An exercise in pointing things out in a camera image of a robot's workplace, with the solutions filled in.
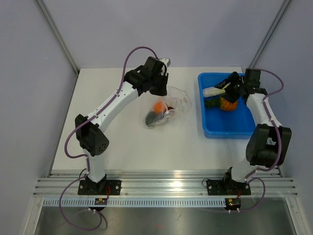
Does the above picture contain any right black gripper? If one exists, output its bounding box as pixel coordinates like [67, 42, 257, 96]
[214, 72, 246, 104]

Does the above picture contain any orange persimmon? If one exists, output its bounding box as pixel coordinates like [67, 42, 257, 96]
[153, 101, 167, 114]

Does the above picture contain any clear zip top bag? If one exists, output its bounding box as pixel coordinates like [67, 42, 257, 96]
[143, 86, 192, 128]

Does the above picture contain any toy pineapple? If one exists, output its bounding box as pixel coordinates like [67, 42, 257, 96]
[204, 96, 239, 112]

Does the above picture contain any dark green avocado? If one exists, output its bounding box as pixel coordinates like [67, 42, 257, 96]
[145, 111, 157, 126]

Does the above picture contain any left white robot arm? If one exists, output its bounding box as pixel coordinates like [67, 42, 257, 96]
[75, 56, 171, 195]

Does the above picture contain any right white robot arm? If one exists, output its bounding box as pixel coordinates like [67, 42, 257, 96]
[215, 69, 292, 194]

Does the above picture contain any green white leek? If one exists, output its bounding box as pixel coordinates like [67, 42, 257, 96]
[202, 83, 230, 98]

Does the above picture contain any blue plastic bin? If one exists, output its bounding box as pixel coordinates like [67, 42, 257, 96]
[198, 72, 256, 139]

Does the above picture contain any right small circuit board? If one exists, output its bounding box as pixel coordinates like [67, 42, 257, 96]
[225, 198, 242, 210]

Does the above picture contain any small circuit board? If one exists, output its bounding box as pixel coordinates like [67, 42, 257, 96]
[225, 198, 242, 210]
[94, 198, 108, 205]

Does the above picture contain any left small circuit board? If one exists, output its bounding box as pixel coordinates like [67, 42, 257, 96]
[94, 198, 108, 205]

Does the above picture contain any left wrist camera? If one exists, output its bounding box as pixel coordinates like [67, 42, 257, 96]
[159, 58, 171, 68]

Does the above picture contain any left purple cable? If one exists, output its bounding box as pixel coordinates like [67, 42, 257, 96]
[59, 46, 158, 230]

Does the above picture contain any right aluminium frame post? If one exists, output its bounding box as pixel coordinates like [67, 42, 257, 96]
[247, 0, 293, 69]

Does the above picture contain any aluminium frame post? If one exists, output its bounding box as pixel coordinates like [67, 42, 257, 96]
[247, 0, 293, 69]
[34, 0, 80, 77]

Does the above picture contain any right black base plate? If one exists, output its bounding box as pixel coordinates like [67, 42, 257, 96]
[205, 179, 251, 196]

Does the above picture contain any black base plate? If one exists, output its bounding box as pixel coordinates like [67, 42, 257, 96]
[205, 179, 251, 196]
[77, 179, 121, 196]

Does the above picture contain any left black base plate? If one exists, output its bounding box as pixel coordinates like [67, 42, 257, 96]
[77, 179, 121, 196]

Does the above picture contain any aluminium mounting rail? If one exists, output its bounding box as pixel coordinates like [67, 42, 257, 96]
[33, 169, 298, 198]

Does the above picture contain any white slotted cable duct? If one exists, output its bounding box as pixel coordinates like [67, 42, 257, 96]
[43, 197, 225, 208]

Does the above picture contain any left aluminium frame post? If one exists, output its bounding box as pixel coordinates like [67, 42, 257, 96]
[34, 0, 80, 77]

